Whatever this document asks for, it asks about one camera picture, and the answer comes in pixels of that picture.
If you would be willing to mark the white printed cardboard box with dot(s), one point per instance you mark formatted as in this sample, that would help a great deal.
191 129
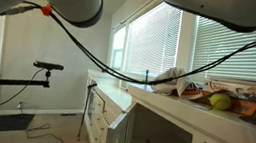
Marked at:
233 88

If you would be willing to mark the low white drawer cabinet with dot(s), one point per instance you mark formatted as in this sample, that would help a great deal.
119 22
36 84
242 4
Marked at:
111 94

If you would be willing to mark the white towel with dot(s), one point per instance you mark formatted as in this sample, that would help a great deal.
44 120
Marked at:
168 82

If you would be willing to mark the narrow white window blinds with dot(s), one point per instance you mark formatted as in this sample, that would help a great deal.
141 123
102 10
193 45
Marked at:
154 38

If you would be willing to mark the thin black tripod stick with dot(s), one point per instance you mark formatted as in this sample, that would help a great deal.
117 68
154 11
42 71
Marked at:
85 109

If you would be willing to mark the white glass-paned cabinet door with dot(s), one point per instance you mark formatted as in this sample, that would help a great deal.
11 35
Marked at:
119 134

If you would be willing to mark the small white card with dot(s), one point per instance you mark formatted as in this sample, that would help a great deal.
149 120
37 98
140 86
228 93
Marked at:
202 106

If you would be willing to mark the yellow-green round fruit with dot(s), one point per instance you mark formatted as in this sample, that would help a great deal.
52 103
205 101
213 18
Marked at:
220 102

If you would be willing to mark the tall white cabinet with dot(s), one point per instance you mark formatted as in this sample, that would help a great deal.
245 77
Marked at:
221 128

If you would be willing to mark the orange flat bag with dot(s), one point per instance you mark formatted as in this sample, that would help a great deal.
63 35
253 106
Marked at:
240 107

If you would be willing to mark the wide white window blinds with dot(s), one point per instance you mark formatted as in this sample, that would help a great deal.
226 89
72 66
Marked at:
253 62

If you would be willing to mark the black stereo camera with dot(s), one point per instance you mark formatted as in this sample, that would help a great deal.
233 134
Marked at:
48 66

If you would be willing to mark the white wall outlet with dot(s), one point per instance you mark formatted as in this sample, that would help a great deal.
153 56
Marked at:
21 104

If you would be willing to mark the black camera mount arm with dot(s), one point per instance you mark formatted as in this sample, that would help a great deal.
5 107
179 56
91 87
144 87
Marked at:
15 83

